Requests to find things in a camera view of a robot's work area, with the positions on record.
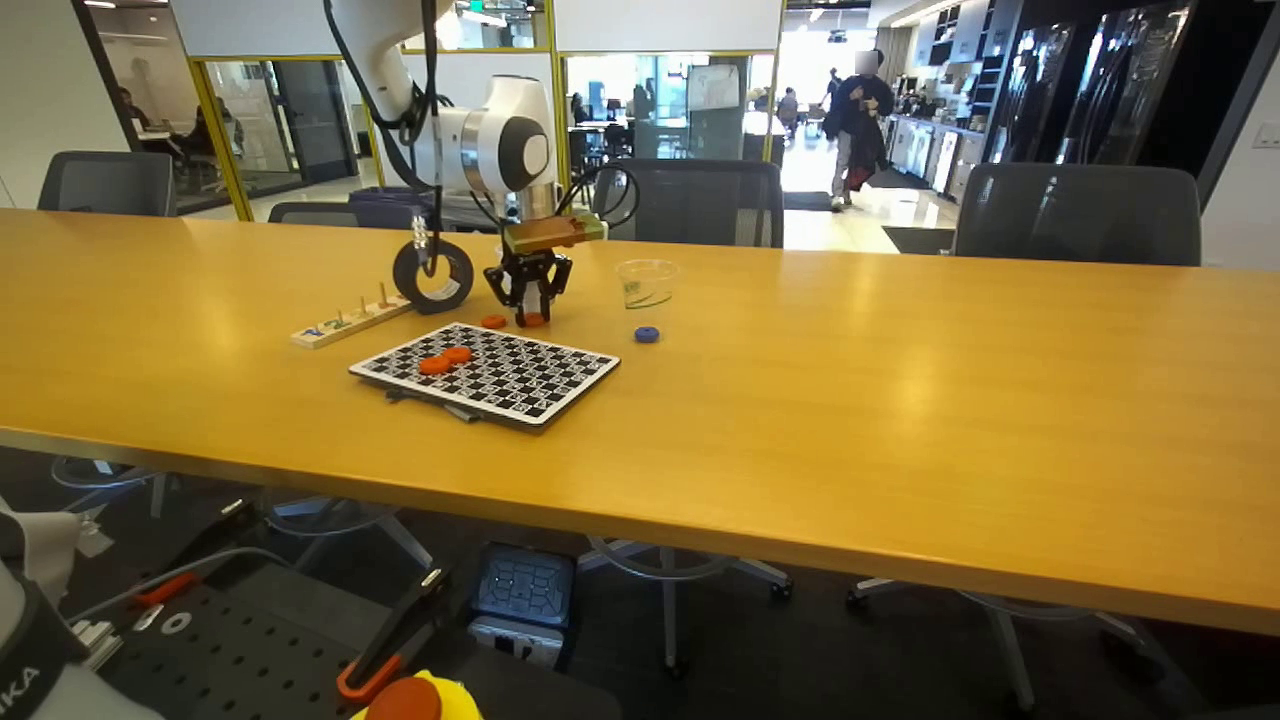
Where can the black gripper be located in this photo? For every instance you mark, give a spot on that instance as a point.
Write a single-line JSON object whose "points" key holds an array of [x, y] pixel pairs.
{"points": [[529, 273]]}

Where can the orange disc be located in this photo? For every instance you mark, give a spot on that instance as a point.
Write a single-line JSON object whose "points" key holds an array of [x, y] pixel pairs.
{"points": [[435, 365], [494, 323], [533, 323], [456, 352]]}

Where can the blue disc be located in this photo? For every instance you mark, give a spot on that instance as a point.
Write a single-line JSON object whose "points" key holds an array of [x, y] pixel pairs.
{"points": [[644, 332]]}

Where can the white grey robot base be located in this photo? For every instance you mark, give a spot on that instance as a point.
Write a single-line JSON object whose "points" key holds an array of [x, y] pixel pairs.
{"points": [[34, 672]]}

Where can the clear plastic cup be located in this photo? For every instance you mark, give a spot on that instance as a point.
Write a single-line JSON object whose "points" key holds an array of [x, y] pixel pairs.
{"points": [[644, 291]]}

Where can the black tape roll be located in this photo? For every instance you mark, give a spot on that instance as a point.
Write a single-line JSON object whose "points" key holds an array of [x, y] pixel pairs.
{"points": [[456, 296]]}

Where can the black white marker board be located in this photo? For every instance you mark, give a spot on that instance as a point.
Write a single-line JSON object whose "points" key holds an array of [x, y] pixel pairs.
{"points": [[523, 380]]}

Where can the wooden number puzzle strip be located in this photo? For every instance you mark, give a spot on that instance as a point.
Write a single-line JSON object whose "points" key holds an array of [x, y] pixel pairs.
{"points": [[342, 323]]}

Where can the grey mesh office chair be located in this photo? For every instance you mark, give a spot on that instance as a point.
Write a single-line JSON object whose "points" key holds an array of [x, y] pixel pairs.
{"points": [[106, 185], [1079, 215], [692, 201]]}

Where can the black floor mat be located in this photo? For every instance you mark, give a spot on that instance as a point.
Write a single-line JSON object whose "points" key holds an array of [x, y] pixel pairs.
{"points": [[805, 201], [923, 241]]}

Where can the grey box under table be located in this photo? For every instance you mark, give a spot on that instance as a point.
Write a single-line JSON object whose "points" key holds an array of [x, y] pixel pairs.
{"points": [[523, 600]]}

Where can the distant seated person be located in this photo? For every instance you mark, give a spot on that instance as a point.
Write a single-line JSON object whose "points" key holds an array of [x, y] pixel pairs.
{"points": [[788, 109]]}

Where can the black orange clamp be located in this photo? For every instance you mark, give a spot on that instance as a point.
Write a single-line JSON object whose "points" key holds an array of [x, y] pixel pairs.
{"points": [[165, 577], [391, 643]]}

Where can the person in dark clothes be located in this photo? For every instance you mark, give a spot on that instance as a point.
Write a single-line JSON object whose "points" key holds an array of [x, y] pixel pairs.
{"points": [[861, 122]]}

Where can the yellow red emergency stop button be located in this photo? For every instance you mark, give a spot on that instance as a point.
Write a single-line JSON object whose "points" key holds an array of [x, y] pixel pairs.
{"points": [[423, 699]]}

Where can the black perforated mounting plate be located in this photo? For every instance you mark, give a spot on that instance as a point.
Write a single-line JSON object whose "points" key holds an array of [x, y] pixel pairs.
{"points": [[252, 653]]}

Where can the kitchen counter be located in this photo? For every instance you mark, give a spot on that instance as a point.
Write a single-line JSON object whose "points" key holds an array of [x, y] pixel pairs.
{"points": [[963, 160]]}

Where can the black glass door refrigerator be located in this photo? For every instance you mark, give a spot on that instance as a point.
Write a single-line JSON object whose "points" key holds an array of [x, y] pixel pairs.
{"points": [[1064, 92]]}

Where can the yellow framed partition wall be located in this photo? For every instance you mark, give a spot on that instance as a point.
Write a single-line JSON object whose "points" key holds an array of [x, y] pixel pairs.
{"points": [[664, 27]]}

